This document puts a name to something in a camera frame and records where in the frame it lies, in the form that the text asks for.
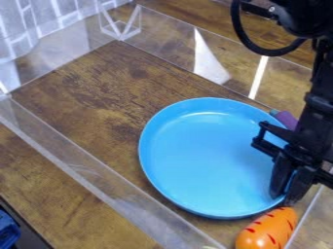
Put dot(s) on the blue object at corner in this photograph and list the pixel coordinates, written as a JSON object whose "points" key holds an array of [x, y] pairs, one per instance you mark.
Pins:
{"points": [[10, 231]]}

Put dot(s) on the orange toy carrot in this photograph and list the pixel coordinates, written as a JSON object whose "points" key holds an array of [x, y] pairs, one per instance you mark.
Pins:
{"points": [[271, 231]]}

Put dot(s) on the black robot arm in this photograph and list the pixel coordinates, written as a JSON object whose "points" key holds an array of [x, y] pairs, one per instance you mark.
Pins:
{"points": [[307, 19]]}

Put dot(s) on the clear acrylic enclosure wall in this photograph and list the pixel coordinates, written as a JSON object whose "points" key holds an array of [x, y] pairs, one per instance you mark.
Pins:
{"points": [[89, 68]]}

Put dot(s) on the purple toy eggplant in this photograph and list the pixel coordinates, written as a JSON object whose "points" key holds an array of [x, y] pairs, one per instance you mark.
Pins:
{"points": [[286, 118]]}

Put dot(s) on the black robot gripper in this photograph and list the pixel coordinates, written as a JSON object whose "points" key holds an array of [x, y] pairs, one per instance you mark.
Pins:
{"points": [[308, 145]]}

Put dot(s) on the blue plastic plate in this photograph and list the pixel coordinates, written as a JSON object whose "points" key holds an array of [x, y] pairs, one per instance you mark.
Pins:
{"points": [[199, 159]]}

